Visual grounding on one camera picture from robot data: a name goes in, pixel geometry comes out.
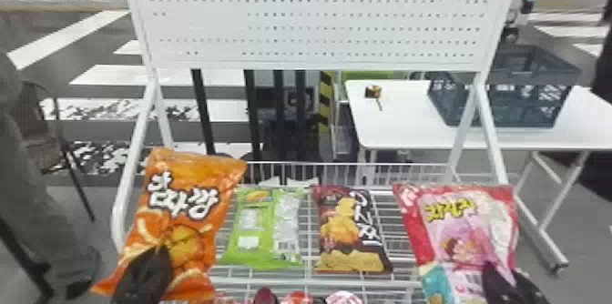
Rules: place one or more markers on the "hand scanner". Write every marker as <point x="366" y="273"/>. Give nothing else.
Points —
<point x="373" y="92"/>

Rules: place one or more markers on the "person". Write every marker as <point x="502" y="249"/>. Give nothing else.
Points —
<point x="28" y="200"/>

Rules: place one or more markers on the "white side table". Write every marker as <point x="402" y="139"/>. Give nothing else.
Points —
<point x="411" y="119"/>

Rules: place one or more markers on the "striped post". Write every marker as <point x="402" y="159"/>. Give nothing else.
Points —
<point x="325" y="100"/>

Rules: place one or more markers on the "red noodle cup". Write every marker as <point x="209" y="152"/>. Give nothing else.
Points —
<point x="296" y="298"/>

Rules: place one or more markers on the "green snack packet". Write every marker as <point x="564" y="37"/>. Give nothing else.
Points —
<point x="263" y="229"/>

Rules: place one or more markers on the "pink snack packet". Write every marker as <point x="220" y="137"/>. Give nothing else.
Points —
<point x="459" y="229"/>

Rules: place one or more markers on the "blue basket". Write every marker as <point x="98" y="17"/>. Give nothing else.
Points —
<point x="521" y="86"/>

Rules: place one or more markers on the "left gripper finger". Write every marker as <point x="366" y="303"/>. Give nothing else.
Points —
<point x="146" y="279"/>

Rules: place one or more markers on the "dark red snack packet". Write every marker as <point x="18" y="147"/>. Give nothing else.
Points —
<point x="346" y="234"/>

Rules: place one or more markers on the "black chair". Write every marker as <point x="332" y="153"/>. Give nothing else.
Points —
<point x="43" y="138"/>

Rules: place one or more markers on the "orange snack packet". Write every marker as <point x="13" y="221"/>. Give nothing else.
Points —
<point x="184" y="200"/>

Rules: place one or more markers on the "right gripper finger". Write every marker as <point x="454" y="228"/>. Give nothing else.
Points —
<point x="497" y="289"/>
<point x="531" y="292"/>

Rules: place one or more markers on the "pink noodle cup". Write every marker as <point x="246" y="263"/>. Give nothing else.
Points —
<point x="344" y="298"/>

